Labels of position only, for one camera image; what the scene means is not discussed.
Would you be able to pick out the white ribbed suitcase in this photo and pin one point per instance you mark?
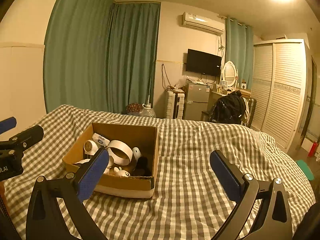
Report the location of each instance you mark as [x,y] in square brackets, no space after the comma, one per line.
[172,105]

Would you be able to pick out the clear plastic bag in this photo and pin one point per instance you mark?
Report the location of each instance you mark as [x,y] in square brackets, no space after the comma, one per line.
[181,82]

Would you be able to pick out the wooden dressing table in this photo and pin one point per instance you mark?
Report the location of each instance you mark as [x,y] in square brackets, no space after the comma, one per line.
[217,93]

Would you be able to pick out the white air conditioner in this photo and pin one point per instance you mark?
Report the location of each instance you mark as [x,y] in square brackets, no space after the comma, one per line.
[202,22]

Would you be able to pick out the white tape roll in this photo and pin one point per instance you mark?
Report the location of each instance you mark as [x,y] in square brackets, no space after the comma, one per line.
[126,152]

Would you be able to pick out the grey small fridge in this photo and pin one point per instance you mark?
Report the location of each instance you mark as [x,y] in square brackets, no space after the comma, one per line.
[196,100]

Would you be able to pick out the red fire extinguisher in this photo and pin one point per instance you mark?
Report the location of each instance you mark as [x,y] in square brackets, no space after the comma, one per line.
[313,149]

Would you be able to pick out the green curtain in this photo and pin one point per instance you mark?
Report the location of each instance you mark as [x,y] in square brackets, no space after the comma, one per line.
[135,55]
[75,55]
[237,47]

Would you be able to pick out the white printed item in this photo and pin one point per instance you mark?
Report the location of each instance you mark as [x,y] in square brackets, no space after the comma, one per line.
[122,172]

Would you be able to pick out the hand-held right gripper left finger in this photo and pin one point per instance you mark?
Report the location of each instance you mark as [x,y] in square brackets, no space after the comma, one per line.
[92,172]

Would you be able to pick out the white tube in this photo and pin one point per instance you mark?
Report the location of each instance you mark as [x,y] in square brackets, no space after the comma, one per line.
[100,139]

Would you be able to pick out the white lint remover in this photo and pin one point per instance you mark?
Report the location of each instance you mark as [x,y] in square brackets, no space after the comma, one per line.
[90,148]

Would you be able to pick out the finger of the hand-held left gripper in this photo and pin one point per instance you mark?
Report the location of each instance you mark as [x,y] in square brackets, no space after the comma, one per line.
[8,124]
[27,137]

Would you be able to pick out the black wall television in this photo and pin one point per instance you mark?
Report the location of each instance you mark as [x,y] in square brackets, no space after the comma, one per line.
[203,62]

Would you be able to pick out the clear water bottle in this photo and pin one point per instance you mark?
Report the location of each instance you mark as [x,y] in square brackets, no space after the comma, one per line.
[148,111]

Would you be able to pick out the black bag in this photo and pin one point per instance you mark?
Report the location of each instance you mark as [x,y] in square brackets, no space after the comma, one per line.
[227,110]

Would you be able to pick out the brown cardboard box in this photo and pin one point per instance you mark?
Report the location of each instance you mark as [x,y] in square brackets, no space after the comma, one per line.
[125,183]

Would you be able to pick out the green checked blanket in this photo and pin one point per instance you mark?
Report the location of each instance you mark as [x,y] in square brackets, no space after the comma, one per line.
[195,155]

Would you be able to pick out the white oval mirror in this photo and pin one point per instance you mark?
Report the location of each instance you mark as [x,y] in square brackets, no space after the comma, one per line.
[229,72]

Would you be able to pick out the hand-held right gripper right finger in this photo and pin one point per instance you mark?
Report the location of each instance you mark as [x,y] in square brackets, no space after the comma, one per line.
[227,177]

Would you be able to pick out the dark suitcase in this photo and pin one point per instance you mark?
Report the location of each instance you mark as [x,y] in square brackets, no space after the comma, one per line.
[251,112]

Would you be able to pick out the white louvred wardrobe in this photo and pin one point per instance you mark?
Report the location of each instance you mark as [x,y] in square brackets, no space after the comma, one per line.
[280,92]

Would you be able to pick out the white thin pole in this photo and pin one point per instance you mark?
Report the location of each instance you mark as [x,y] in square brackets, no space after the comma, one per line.
[149,92]

